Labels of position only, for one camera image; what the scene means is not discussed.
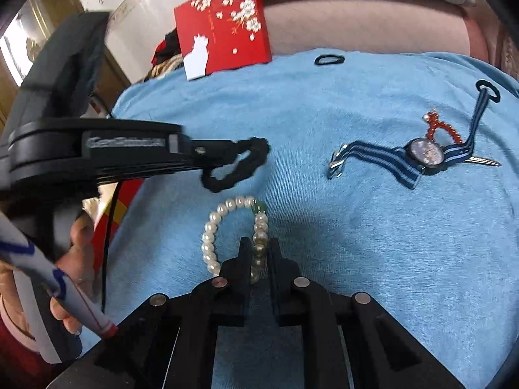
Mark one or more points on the black scrunchie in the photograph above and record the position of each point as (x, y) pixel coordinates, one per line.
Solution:
(253, 158)

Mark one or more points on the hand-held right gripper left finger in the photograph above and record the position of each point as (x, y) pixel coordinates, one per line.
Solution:
(243, 267)

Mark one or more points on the person's left forearm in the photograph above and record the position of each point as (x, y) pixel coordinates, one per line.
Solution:
(12, 320)

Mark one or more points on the dark red clothes pile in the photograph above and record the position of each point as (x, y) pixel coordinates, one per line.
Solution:
(166, 54)

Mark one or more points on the person's left hand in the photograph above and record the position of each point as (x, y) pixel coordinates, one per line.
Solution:
(81, 267)

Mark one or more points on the red floral gift box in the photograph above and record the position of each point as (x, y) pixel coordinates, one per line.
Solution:
(227, 32)

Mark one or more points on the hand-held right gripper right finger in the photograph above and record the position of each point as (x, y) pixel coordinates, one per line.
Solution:
(276, 267)

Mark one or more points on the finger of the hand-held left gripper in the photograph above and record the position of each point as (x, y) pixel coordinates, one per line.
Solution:
(215, 152)

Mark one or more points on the pink sofa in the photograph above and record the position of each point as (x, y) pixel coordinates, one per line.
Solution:
(365, 24)

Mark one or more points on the blue blanket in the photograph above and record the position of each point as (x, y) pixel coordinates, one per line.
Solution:
(365, 251)

